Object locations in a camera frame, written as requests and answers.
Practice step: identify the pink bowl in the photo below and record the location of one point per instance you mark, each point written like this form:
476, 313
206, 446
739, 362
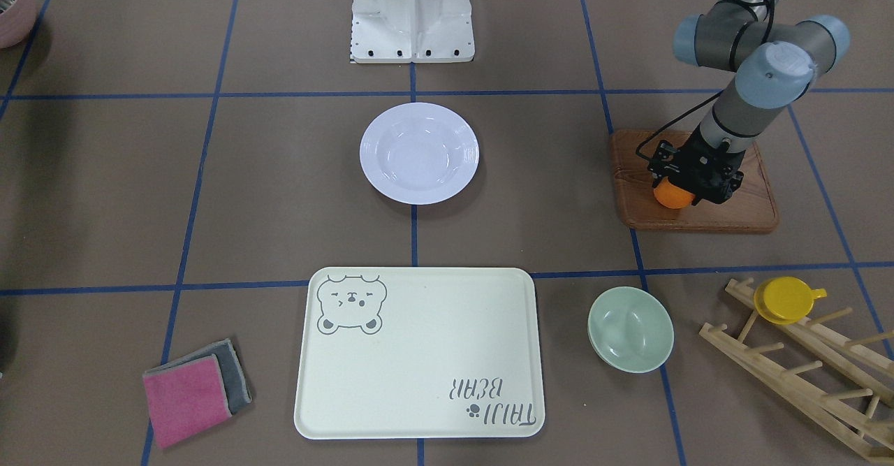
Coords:
18, 22

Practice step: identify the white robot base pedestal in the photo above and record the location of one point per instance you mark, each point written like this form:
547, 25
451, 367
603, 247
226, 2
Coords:
411, 31

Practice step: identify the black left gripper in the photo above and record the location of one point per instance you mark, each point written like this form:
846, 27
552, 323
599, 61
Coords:
707, 170

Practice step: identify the orange fruit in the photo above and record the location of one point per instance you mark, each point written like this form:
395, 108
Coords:
671, 196

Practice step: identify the wooden peg drying rack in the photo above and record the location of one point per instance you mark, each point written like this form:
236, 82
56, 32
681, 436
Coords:
841, 389

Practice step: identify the yellow plastic mug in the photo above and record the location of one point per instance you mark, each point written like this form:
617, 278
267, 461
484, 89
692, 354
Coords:
785, 299

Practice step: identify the brown wooden tray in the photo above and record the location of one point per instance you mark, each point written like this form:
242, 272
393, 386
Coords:
752, 208

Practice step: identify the green ceramic bowl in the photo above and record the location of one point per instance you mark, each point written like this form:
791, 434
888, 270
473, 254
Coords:
630, 330

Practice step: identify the white round plate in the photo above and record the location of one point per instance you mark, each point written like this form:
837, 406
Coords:
419, 153

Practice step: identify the pink and grey cloth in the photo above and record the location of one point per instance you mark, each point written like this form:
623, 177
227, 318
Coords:
196, 392

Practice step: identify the cream bear tray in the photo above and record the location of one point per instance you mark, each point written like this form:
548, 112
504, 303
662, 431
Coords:
409, 353

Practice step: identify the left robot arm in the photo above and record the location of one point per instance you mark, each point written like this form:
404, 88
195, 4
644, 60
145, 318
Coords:
773, 64

